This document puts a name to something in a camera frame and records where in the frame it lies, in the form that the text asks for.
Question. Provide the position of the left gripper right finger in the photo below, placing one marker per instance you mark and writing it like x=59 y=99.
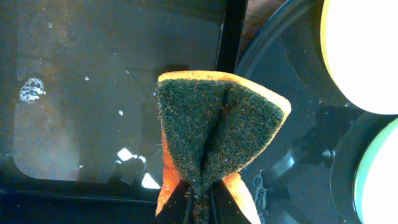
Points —
x=223 y=208

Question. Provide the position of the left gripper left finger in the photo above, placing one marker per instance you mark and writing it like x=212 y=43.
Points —
x=178 y=208

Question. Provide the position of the orange green sponge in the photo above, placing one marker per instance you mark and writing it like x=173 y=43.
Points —
x=213 y=125

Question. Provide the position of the light green plate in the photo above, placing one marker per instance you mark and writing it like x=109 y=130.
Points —
x=375 y=184

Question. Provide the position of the black round tray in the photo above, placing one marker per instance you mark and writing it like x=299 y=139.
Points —
x=306 y=175

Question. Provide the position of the black rectangular tray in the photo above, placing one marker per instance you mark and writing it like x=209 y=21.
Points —
x=80 y=123

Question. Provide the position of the yellow plate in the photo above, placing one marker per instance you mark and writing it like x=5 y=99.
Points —
x=359 y=47

